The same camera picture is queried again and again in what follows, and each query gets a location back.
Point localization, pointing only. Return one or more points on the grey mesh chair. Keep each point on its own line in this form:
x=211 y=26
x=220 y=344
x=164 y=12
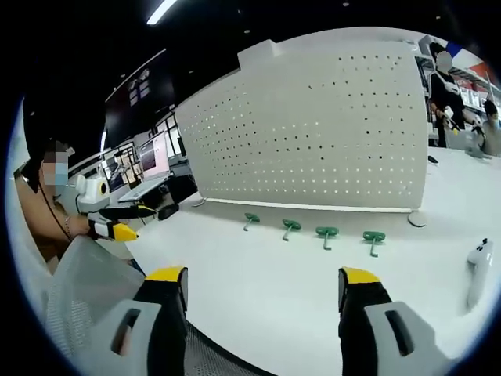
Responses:
x=86 y=274

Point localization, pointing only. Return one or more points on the computer monitor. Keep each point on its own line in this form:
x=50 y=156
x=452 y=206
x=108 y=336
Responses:
x=119 y=172
x=153 y=154

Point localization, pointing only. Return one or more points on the green hook assembly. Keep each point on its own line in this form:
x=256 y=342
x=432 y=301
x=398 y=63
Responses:
x=250 y=218
x=373 y=236
x=326 y=232
x=291 y=224

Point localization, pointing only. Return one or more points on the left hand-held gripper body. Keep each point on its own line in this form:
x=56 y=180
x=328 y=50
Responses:
x=91 y=194

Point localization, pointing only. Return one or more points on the ceiling light strip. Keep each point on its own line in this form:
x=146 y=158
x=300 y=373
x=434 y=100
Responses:
x=160 y=11

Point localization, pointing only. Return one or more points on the person's head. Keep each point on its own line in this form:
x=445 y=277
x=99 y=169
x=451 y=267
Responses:
x=35 y=164

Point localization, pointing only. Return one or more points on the person's left hand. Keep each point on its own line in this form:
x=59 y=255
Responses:
x=79 y=226

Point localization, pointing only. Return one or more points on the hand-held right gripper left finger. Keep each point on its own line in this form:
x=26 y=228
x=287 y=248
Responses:
x=148 y=333

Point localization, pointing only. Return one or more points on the white perforated mounting plate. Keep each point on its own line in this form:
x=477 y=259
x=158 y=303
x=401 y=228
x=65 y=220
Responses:
x=305 y=129

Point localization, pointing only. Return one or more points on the white handheld controller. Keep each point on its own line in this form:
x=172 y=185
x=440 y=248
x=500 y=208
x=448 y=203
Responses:
x=479 y=266

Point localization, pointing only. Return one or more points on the dark wall screen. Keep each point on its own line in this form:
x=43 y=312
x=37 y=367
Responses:
x=145 y=102

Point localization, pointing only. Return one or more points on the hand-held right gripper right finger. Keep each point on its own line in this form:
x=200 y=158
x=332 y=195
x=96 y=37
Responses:
x=375 y=337

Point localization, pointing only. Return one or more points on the black computer mouse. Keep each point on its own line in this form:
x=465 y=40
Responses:
x=168 y=211

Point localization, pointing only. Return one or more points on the small black object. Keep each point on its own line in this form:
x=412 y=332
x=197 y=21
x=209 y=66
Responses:
x=433 y=160

